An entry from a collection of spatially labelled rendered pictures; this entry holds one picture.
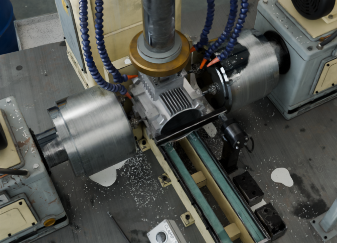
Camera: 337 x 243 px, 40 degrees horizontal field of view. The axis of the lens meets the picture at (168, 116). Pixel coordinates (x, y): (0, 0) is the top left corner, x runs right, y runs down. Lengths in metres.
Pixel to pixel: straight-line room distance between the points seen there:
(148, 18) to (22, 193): 0.58
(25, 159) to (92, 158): 0.19
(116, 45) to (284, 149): 0.70
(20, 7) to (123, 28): 2.04
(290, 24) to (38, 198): 0.96
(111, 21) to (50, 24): 1.29
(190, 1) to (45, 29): 1.14
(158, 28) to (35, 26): 1.58
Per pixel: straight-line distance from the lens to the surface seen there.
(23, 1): 3.57
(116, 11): 1.49
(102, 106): 1.37
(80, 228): 1.59
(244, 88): 1.50
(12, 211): 1.38
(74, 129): 1.34
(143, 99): 1.49
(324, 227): 1.62
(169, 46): 1.34
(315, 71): 1.67
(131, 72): 1.50
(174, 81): 1.44
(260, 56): 1.52
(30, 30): 2.77
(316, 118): 1.85
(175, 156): 1.54
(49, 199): 1.43
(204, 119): 1.49
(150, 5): 1.22
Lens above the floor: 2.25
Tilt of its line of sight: 55 degrees down
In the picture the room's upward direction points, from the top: straight up
